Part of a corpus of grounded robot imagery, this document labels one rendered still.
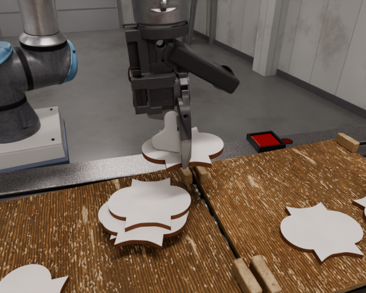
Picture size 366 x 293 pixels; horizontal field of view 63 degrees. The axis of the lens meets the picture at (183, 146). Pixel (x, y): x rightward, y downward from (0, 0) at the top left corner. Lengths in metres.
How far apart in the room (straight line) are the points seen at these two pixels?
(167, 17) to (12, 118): 0.60
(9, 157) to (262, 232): 0.65
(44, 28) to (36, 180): 0.38
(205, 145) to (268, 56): 3.72
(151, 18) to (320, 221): 0.43
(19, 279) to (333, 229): 0.50
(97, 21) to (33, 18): 6.53
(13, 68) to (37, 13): 0.15
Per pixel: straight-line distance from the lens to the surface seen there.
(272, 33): 4.15
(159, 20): 0.40
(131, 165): 0.73
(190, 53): 0.42
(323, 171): 0.73
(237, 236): 0.54
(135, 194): 0.53
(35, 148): 0.87
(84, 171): 0.73
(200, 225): 0.55
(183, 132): 0.43
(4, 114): 0.90
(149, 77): 0.42
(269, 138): 0.83
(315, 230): 0.57
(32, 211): 0.63
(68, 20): 7.32
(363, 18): 3.46
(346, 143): 0.83
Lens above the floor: 1.33
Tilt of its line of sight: 32 degrees down
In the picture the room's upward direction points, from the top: straight up
